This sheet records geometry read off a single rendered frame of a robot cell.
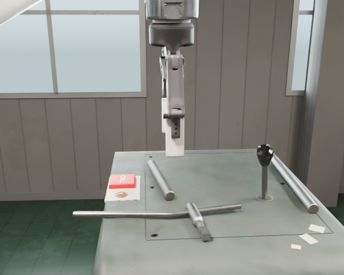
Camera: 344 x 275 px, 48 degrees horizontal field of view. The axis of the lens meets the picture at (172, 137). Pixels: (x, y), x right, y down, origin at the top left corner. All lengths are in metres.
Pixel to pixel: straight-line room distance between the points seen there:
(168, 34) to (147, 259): 0.37
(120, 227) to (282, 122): 3.01
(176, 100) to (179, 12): 0.14
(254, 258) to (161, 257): 0.15
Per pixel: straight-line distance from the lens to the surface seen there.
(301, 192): 0.88
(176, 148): 0.63
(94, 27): 3.34
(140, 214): 0.76
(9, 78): 3.55
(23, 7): 0.57
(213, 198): 0.85
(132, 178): 0.92
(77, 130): 3.53
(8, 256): 3.10
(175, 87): 0.59
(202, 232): 0.69
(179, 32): 0.63
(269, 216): 0.80
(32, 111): 3.58
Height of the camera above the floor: 1.63
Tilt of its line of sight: 17 degrees down
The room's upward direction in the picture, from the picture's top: straight up
